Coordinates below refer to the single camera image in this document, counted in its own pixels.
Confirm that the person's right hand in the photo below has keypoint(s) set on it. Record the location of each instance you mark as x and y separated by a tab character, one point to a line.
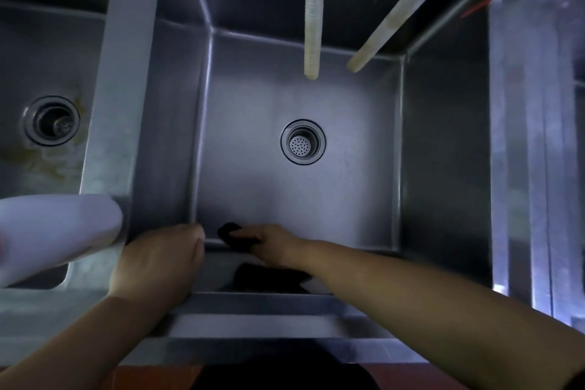
283	248

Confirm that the person's left hand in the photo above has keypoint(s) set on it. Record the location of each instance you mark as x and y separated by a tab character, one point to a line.
157	264

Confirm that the person's right fingers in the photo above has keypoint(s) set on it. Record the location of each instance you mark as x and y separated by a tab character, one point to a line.
253	233

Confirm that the person's left fingers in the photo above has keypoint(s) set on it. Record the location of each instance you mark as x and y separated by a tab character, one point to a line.
192	243

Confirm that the black scrubbing cloth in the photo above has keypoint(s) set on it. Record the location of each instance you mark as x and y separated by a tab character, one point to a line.
228	234

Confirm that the person's right forearm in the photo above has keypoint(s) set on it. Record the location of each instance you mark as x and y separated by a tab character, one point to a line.
438	312

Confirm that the person's left forearm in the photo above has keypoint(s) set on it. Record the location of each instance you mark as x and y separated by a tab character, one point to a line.
87	339

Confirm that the round perforated drain strainer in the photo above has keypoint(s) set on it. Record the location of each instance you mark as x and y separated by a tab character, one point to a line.
302	142

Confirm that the stainless steel double sink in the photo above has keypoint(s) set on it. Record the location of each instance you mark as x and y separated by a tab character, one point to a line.
256	97

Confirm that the person's black garment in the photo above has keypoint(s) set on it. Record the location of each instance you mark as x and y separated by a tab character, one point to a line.
283	371

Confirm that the white plastic bottle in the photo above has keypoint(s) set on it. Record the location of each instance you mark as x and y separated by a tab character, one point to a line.
50	232

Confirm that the round stained drain strainer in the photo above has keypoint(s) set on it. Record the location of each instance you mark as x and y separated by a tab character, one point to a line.
51	121

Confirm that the steel side rack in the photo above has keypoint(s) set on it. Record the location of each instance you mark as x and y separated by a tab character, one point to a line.
544	129

